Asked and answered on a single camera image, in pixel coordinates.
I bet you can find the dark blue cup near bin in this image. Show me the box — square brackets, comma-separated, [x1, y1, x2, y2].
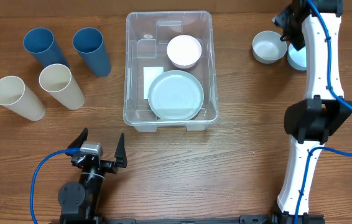
[73, 27, 111, 77]

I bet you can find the cream cup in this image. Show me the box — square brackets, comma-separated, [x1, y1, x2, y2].
[39, 63, 85, 110]
[0, 76, 46, 121]

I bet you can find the dark blue cup far left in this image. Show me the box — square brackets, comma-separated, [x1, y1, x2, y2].
[23, 27, 70, 67]

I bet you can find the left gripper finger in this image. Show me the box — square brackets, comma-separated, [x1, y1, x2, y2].
[114, 133, 127, 168]
[67, 128, 88, 149]

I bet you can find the light blue bowl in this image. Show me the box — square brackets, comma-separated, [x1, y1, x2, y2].
[287, 44, 307, 71]

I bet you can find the right blue cable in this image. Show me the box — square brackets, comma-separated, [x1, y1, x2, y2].
[293, 0, 352, 224]

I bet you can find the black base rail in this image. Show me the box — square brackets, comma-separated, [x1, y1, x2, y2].
[104, 215, 272, 224]

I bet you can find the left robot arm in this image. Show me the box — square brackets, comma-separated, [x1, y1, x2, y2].
[58, 128, 127, 223]

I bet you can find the blue cable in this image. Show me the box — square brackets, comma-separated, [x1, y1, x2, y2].
[293, 0, 352, 224]
[29, 147, 81, 224]

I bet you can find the pink bowl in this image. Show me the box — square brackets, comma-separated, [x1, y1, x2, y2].
[167, 35, 202, 69]

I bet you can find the clear plastic storage bin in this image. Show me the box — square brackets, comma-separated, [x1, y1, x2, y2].
[123, 11, 220, 132]

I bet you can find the white label in bin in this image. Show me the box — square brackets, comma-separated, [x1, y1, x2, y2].
[143, 67, 164, 100]

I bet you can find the left blue cable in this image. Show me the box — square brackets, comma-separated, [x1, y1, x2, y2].
[29, 147, 81, 224]

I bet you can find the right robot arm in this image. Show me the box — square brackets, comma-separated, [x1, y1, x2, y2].
[271, 0, 351, 223]

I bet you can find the grey plate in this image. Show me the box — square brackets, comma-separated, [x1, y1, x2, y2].
[147, 70, 204, 121]

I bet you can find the grey bowl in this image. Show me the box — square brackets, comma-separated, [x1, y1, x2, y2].
[252, 30, 287, 64]

